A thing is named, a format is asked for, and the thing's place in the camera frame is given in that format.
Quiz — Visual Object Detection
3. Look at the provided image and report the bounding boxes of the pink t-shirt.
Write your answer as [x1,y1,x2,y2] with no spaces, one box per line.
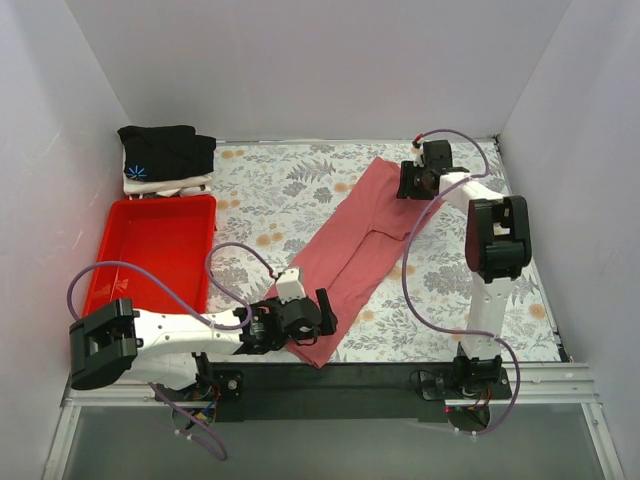
[287,157,440,368]

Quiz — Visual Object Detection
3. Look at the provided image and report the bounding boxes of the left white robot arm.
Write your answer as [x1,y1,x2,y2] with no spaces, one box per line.
[69,289,338,400]

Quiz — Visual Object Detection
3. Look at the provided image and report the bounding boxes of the white folded t-shirt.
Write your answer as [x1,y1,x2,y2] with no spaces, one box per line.
[123,174,213,198]

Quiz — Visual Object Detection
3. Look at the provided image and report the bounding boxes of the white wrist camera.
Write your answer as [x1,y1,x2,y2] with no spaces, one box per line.
[275,267,306,304]
[412,139,426,168]

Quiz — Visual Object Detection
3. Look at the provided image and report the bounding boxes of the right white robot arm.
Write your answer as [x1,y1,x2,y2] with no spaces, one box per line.
[396,137,532,398]

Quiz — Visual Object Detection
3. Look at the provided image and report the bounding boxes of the purple cable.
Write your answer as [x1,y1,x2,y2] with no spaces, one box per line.
[402,128,522,437]
[67,242,281,461]

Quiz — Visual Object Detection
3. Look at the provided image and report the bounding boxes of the aluminium frame rail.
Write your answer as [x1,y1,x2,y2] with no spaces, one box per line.
[44,363,624,479]

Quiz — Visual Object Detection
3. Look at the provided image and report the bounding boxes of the black folded t-shirt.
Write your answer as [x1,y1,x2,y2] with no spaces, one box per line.
[117,125,217,183]

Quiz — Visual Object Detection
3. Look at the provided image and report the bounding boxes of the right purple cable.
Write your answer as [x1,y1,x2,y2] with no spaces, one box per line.
[402,128,522,437]

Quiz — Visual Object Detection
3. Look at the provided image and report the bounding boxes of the red plastic tray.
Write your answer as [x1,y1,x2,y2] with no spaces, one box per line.
[83,196,216,315]

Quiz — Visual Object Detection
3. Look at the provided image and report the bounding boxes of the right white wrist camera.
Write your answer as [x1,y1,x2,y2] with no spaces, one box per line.
[412,139,426,168]

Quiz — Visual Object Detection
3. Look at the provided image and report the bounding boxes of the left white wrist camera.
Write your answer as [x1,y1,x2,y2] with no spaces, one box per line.
[275,267,306,304]

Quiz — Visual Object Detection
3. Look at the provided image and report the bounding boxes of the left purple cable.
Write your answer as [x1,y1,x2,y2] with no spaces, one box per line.
[67,242,281,461]

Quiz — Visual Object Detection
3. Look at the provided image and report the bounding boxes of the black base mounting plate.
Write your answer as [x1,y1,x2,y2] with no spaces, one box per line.
[161,362,515,422]

